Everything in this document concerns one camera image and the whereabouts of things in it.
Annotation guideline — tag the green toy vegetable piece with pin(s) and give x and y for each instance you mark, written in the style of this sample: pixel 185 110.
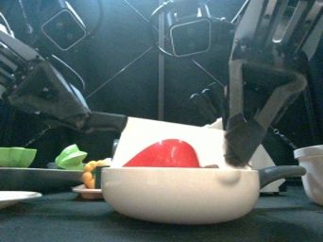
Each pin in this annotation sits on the green toy vegetable piece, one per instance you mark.
pixel 71 159

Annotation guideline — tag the white plate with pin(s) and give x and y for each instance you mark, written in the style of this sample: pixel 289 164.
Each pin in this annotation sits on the white plate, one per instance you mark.
pixel 17 197

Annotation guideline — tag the white knife block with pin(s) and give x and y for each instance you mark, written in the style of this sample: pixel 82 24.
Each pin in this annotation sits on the white knife block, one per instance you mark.
pixel 261 157

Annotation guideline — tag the green bowl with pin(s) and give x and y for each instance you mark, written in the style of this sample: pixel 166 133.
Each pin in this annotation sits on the green bowl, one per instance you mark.
pixel 17 157

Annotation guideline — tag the small pink dish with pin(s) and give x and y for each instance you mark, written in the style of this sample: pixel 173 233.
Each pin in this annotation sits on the small pink dish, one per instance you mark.
pixel 86 191

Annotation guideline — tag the vertical metal frame pole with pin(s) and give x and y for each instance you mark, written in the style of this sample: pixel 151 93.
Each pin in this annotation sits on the vertical metal frame pole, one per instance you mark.
pixel 161 88

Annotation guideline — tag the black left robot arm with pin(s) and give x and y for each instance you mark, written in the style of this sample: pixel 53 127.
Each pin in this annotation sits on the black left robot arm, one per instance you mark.
pixel 63 30

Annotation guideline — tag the grey metal tray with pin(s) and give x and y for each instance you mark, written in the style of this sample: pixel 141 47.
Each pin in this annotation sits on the grey metal tray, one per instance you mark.
pixel 38 178

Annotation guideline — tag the white cup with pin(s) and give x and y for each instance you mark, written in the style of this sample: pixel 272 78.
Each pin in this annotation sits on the white cup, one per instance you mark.
pixel 313 173

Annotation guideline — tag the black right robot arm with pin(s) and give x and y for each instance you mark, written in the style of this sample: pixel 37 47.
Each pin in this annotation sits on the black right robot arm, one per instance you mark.
pixel 189 38

